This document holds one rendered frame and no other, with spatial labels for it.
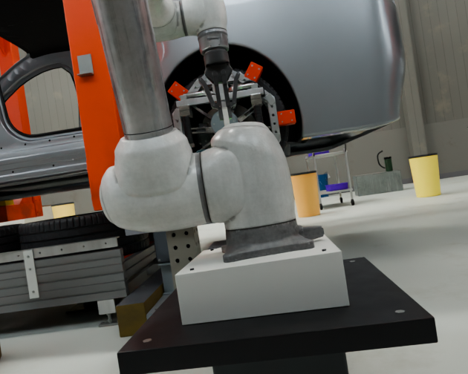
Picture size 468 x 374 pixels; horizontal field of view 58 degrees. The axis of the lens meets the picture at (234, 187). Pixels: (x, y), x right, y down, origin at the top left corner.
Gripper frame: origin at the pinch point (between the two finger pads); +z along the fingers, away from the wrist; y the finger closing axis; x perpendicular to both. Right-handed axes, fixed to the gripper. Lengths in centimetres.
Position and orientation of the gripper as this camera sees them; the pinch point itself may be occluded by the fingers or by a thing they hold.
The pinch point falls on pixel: (226, 119)
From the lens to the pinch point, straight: 127.9
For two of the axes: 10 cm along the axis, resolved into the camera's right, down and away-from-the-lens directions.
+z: 1.6, 9.9, -0.2
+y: 9.9, -1.6, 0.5
